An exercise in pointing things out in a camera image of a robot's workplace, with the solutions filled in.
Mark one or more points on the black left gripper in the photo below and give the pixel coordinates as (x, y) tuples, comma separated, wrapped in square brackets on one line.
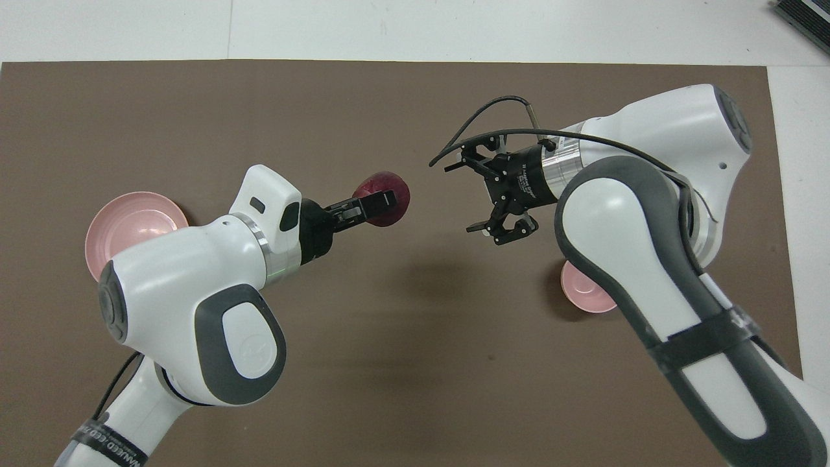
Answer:
[(316, 230)]

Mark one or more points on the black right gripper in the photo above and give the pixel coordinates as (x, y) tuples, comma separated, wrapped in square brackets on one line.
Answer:
[(522, 178)]

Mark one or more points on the dark red apple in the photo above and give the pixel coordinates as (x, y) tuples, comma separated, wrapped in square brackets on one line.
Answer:
[(382, 181)]

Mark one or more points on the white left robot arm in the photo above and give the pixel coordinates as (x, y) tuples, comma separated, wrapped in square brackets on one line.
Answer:
[(168, 272)]

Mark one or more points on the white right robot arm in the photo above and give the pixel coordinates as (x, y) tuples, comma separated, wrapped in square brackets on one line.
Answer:
[(648, 130)]

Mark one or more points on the small pink bowl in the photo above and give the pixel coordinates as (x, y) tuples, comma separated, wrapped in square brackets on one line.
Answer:
[(583, 295)]

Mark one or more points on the pink plate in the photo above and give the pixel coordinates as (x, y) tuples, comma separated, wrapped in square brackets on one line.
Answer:
[(130, 220)]

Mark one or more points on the brown table mat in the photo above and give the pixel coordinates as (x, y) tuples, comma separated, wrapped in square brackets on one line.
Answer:
[(389, 363)]

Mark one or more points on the black ribbed device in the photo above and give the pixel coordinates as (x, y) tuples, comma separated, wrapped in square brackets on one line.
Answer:
[(810, 14)]

